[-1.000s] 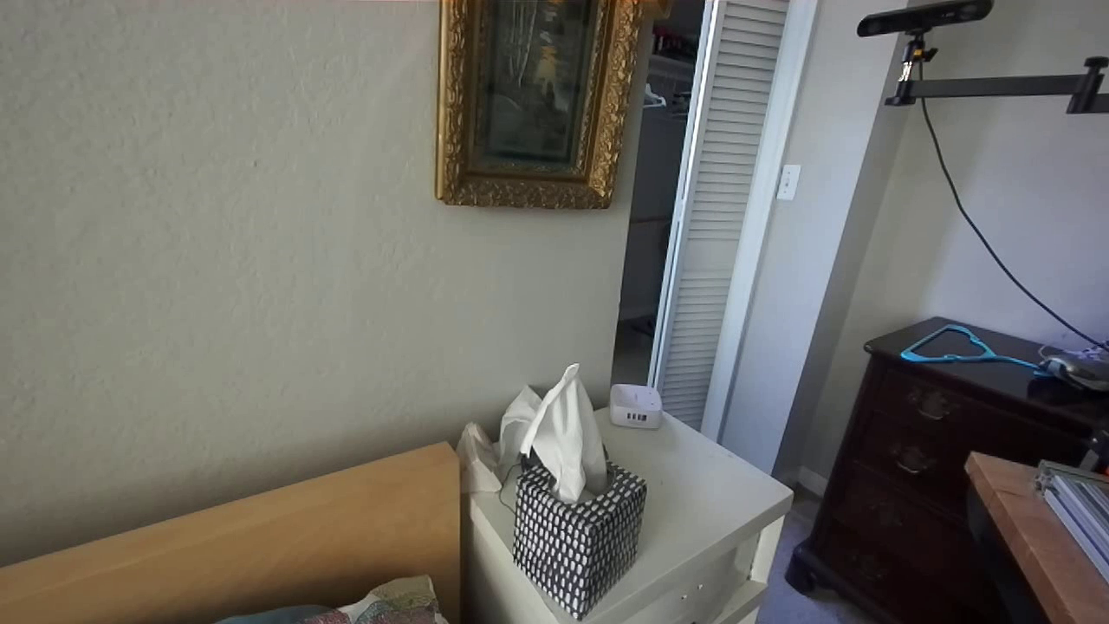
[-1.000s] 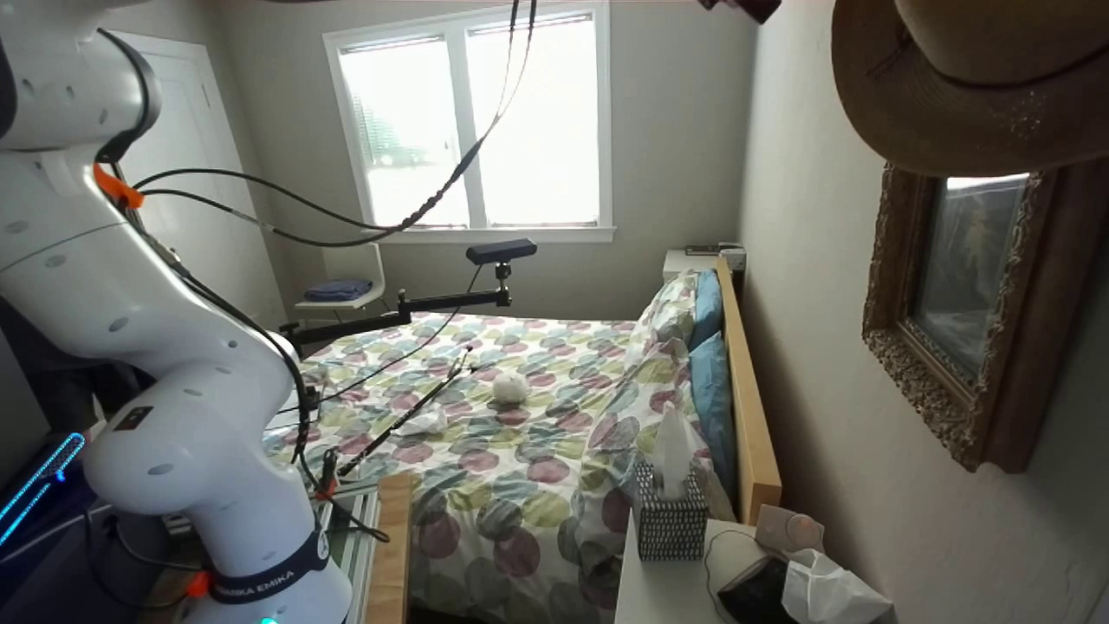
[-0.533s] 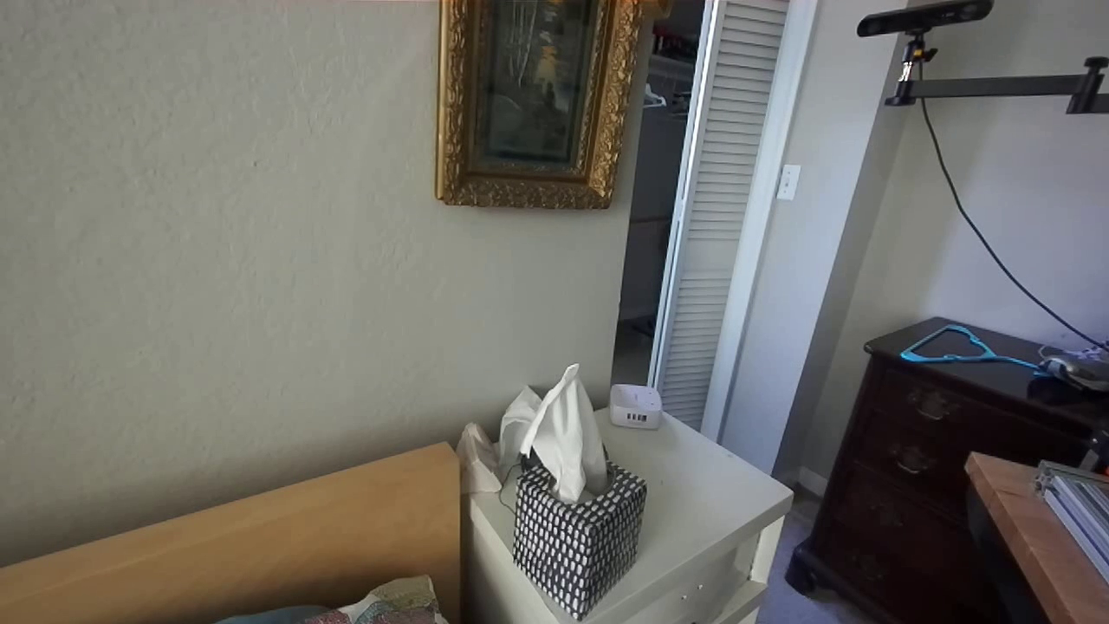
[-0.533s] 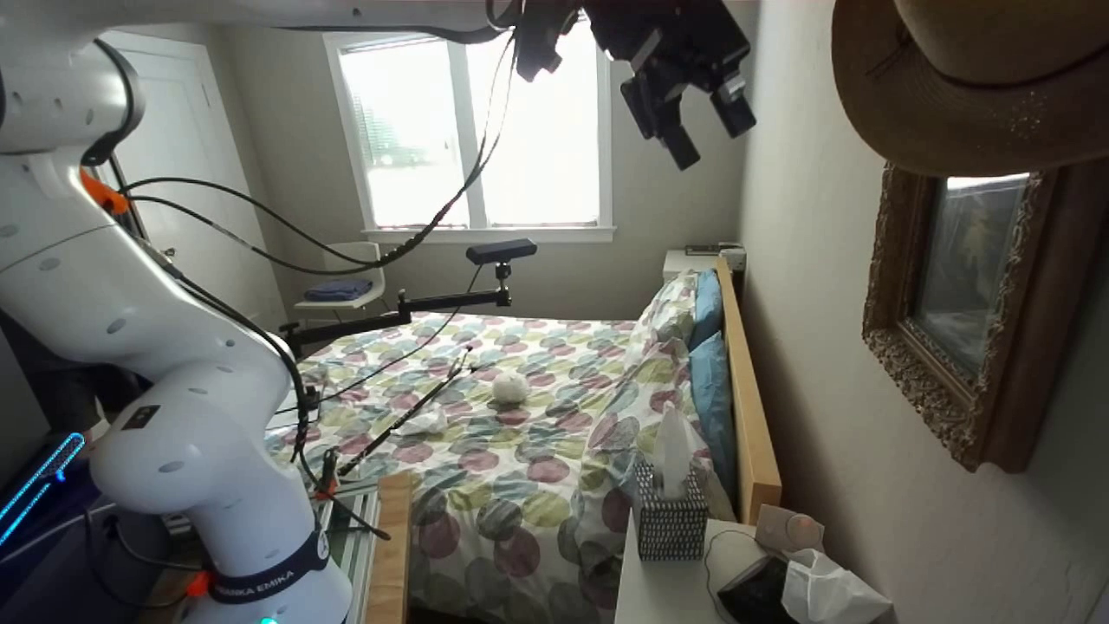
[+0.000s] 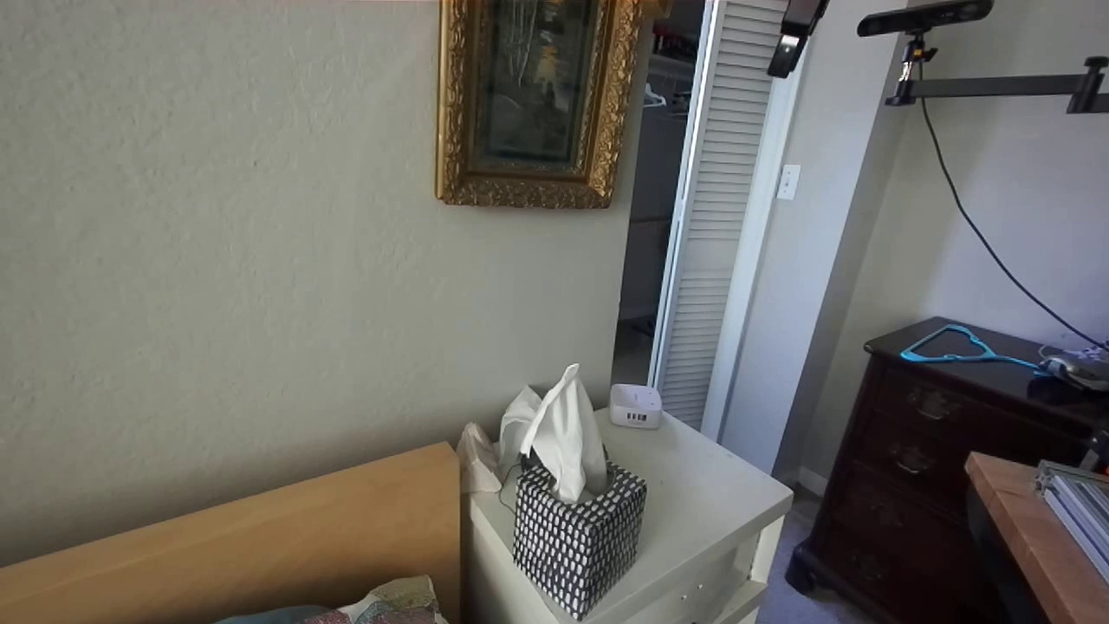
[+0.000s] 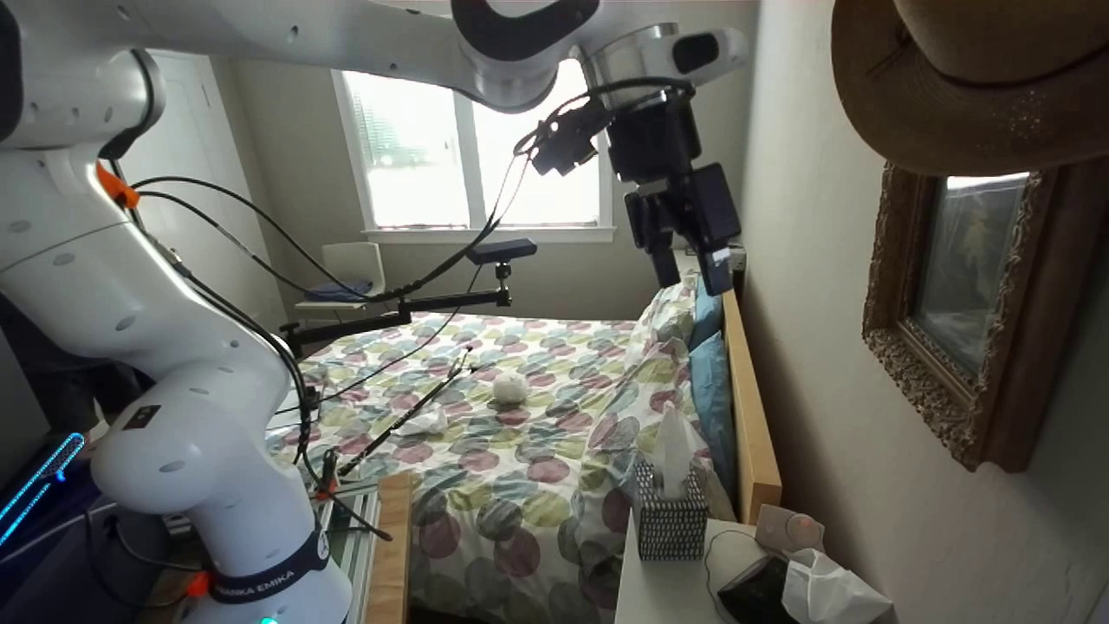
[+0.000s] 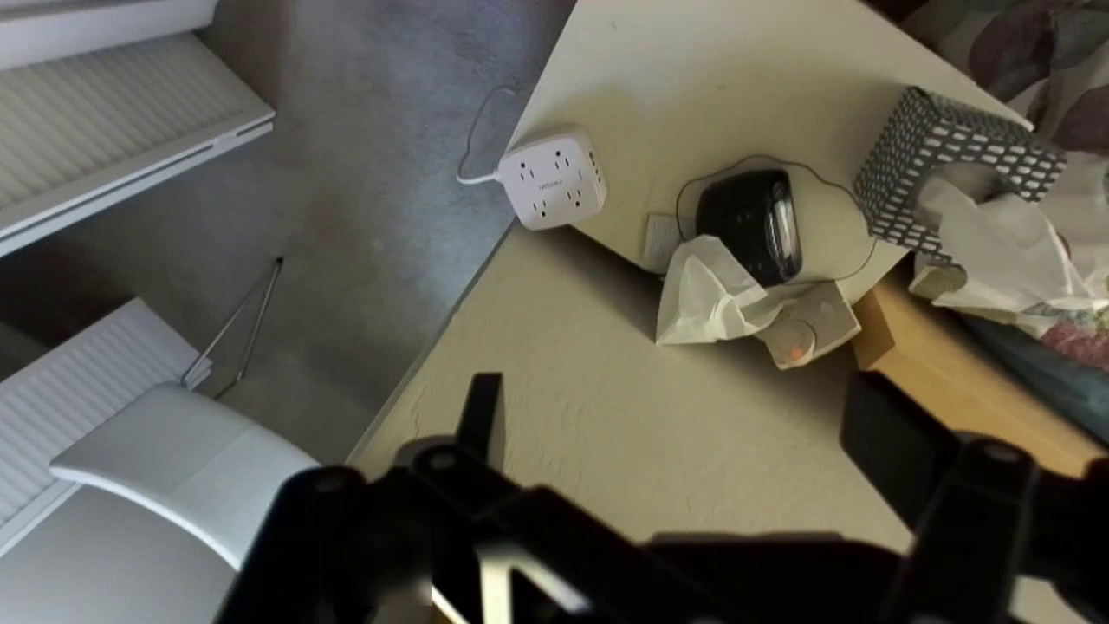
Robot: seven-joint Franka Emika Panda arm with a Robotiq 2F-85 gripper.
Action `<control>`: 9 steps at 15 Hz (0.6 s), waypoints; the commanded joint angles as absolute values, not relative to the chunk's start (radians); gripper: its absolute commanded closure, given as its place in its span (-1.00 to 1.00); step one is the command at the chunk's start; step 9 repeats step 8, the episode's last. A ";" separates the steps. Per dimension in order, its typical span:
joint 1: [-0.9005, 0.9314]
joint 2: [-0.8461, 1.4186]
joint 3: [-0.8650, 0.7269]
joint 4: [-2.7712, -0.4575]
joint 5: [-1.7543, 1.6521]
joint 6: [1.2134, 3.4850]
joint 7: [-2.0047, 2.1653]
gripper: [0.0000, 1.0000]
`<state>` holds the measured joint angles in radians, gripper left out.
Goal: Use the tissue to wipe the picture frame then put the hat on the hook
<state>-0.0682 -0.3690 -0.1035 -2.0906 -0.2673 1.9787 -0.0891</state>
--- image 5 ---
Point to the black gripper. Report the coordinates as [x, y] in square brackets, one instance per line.
[806, 13]

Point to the white tissue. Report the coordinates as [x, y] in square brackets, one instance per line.
[566, 435]
[523, 420]

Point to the black white patterned tissue box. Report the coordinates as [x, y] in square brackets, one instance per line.
[572, 541]

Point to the white louvered closet door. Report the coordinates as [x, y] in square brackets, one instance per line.
[724, 176]

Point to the small white device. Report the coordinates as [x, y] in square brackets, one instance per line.
[637, 404]

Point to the small grey gadget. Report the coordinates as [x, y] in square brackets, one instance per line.
[1079, 371]

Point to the dark wooden dresser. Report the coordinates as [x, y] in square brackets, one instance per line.
[904, 496]

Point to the white nightstand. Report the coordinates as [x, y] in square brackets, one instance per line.
[706, 508]

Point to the brown wooden desk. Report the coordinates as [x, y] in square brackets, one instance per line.
[1029, 533]

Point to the floral bedspread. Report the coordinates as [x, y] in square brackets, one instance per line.
[393, 604]

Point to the light wooden headboard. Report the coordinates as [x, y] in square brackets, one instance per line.
[288, 533]

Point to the white light switch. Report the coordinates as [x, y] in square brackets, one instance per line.
[787, 183]

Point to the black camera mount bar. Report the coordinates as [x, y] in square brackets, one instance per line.
[1005, 84]

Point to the ornate gold picture frame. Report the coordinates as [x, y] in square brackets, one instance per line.
[456, 115]

